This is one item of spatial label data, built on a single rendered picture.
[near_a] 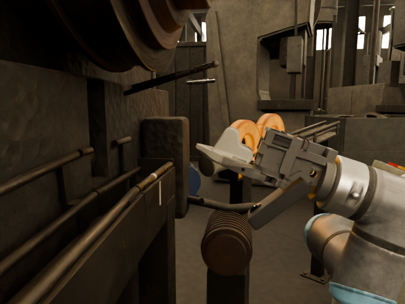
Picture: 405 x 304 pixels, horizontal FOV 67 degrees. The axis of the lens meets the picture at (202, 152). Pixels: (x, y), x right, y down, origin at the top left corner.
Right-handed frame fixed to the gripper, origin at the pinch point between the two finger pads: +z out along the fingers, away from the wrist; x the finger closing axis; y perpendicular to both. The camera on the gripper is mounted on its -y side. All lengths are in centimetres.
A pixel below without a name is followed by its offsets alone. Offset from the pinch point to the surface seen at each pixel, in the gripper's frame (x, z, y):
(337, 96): -430, -125, 65
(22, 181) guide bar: 21.8, 14.9, -5.1
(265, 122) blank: -52, -12, 6
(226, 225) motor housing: -22.7, -9.3, -19.7
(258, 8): -264, 14, 100
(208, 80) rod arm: -5.8, 3.5, 11.5
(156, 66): 0.6, 11.3, 10.8
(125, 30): 13.4, 12.1, 13.3
